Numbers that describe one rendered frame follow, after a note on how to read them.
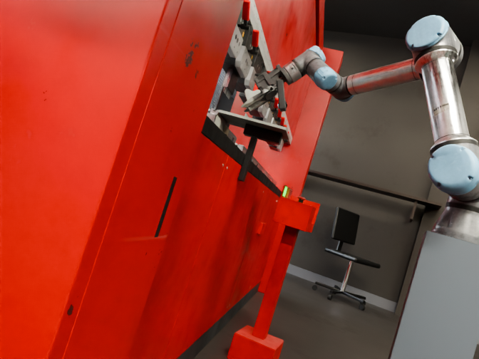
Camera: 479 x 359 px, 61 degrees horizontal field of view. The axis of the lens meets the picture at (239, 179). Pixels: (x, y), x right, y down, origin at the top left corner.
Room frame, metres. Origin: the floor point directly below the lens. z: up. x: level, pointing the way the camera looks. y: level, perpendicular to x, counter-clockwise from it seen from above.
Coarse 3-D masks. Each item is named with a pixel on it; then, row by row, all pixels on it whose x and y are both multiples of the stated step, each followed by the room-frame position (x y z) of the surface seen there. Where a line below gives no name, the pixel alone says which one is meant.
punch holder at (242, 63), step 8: (248, 24) 1.48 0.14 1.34; (248, 32) 1.48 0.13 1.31; (248, 40) 1.50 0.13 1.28; (240, 48) 1.48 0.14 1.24; (248, 48) 1.53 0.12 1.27; (240, 56) 1.48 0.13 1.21; (248, 56) 1.55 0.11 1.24; (224, 64) 1.52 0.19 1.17; (232, 64) 1.49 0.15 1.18; (240, 64) 1.49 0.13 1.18; (248, 64) 1.59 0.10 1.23; (240, 72) 1.55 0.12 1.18; (248, 72) 1.62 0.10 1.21
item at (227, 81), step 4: (228, 68) 1.54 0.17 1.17; (232, 68) 1.54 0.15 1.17; (228, 72) 1.54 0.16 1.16; (232, 72) 1.54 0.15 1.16; (228, 76) 1.54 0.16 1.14; (232, 76) 1.56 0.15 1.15; (236, 76) 1.60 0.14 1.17; (228, 80) 1.54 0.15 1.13; (232, 80) 1.57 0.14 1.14; (236, 80) 1.62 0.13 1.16; (224, 84) 1.54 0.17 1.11; (228, 84) 1.54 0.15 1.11; (232, 84) 1.59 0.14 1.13; (236, 84) 1.63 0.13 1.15; (224, 88) 1.54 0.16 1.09; (228, 88) 1.56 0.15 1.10; (232, 88) 1.61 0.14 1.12; (224, 92) 1.55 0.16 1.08; (228, 92) 1.60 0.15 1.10; (232, 92) 1.62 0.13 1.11; (228, 96) 1.61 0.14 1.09
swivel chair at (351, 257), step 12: (336, 216) 4.72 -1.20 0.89; (348, 216) 4.83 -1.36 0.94; (336, 228) 4.72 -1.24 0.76; (348, 228) 4.83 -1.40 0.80; (348, 240) 4.84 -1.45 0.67; (336, 252) 4.56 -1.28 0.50; (348, 264) 4.65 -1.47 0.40; (372, 264) 4.50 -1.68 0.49; (348, 276) 4.63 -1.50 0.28; (312, 288) 4.75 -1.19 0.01; (336, 288) 4.66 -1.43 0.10; (360, 300) 4.42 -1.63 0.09
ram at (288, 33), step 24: (264, 0) 1.55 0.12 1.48; (288, 0) 1.92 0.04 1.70; (312, 0) 2.54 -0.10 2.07; (264, 24) 1.65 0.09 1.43; (288, 24) 2.08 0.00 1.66; (312, 24) 2.83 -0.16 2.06; (288, 48) 2.27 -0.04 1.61; (288, 96) 2.76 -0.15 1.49; (288, 120) 3.10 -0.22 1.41; (288, 144) 3.68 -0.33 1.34
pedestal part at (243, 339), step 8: (248, 328) 2.03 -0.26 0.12; (240, 336) 1.90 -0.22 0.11; (248, 336) 1.91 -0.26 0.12; (272, 336) 2.03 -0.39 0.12; (232, 344) 1.91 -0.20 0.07; (240, 344) 1.89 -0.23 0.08; (248, 344) 1.88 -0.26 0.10; (256, 344) 1.87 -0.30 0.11; (264, 344) 1.88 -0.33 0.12; (272, 344) 1.91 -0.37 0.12; (280, 344) 1.96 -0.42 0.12; (232, 352) 1.90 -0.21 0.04; (240, 352) 1.89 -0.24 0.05; (248, 352) 1.88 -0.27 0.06; (256, 352) 1.87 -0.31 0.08; (264, 352) 1.85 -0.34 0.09; (272, 352) 1.84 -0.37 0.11; (280, 352) 2.02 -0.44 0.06
